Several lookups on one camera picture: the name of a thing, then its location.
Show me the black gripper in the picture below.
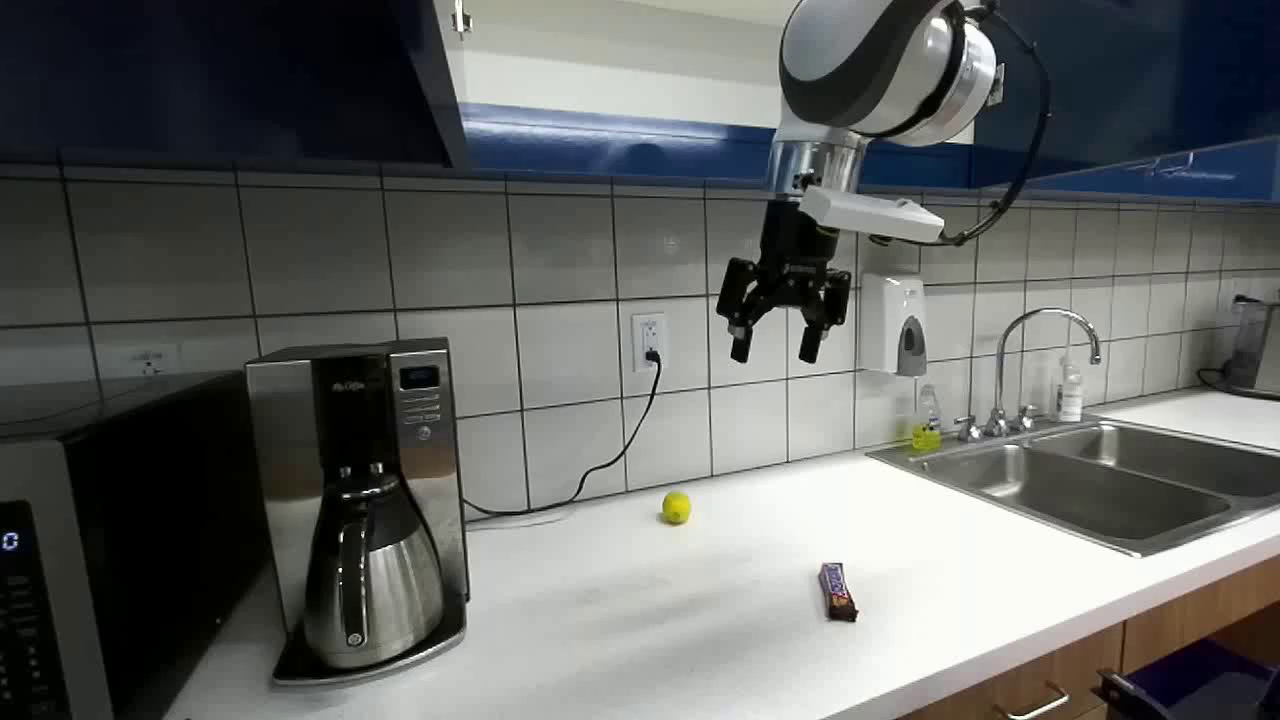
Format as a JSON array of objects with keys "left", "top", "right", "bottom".
[{"left": 716, "top": 199, "right": 851, "bottom": 366}]

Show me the brown candy bar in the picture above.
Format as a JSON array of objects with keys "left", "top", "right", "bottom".
[{"left": 816, "top": 561, "right": 860, "bottom": 623}]

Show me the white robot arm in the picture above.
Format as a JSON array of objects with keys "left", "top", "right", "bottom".
[{"left": 716, "top": 0, "right": 1001, "bottom": 366}]

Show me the blue upper cupboard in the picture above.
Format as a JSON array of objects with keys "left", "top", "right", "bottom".
[{"left": 0, "top": 0, "right": 1280, "bottom": 199}]

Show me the white soap dispenser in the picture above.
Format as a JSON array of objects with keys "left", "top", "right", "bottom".
[{"left": 860, "top": 275, "right": 929, "bottom": 378}]

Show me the yellow dish soap bottle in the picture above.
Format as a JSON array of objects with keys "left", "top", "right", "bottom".
[{"left": 903, "top": 386, "right": 943, "bottom": 456}]

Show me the yellow ball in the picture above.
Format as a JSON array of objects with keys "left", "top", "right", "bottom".
[{"left": 658, "top": 494, "right": 691, "bottom": 529}]

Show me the chrome kitchen faucet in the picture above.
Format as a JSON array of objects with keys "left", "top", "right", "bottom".
[{"left": 959, "top": 304, "right": 1103, "bottom": 442}]

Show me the clear soap bottle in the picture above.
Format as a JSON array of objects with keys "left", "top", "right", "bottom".
[{"left": 1054, "top": 357, "right": 1085, "bottom": 424}]

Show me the stainless steel double sink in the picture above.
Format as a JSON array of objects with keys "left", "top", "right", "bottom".
[{"left": 886, "top": 419, "right": 1280, "bottom": 558}]

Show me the stainless steel coffee maker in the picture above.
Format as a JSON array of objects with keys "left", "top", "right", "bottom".
[{"left": 243, "top": 337, "right": 471, "bottom": 685}]

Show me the dark appliance on counter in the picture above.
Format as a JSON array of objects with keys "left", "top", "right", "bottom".
[{"left": 1197, "top": 293, "right": 1280, "bottom": 402}]

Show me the wooden lower drawer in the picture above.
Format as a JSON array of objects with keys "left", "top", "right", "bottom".
[{"left": 907, "top": 561, "right": 1280, "bottom": 720}]

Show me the blue bin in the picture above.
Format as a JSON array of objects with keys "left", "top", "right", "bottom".
[{"left": 1095, "top": 640, "right": 1280, "bottom": 720}]

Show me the black microwave oven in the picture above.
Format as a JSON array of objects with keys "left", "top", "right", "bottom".
[{"left": 0, "top": 372, "right": 269, "bottom": 720}]

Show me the white wall outlet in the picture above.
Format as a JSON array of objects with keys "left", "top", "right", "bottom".
[{"left": 630, "top": 318, "right": 667, "bottom": 368}]

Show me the black power cord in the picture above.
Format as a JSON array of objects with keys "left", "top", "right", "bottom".
[{"left": 459, "top": 348, "right": 667, "bottom": 526}]

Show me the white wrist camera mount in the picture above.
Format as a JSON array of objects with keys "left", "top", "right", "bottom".
[{"left": 798, "top": 187, "right": 943, "bottom": 246}]

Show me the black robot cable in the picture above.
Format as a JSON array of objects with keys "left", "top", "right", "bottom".
[{"left": 933, "top": 4, "right": 1054, "bottom": 252}]

